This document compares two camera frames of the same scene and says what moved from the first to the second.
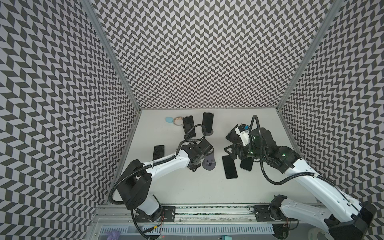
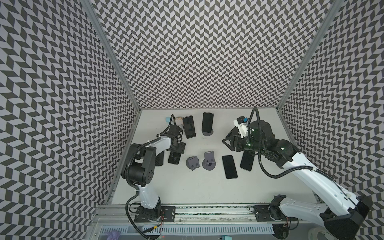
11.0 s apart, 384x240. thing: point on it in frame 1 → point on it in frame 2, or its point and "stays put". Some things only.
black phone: x=247 y=163 stays put
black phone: x=207 y=121 stays put
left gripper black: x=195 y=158 → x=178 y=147
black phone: x=229 y=167 stays put
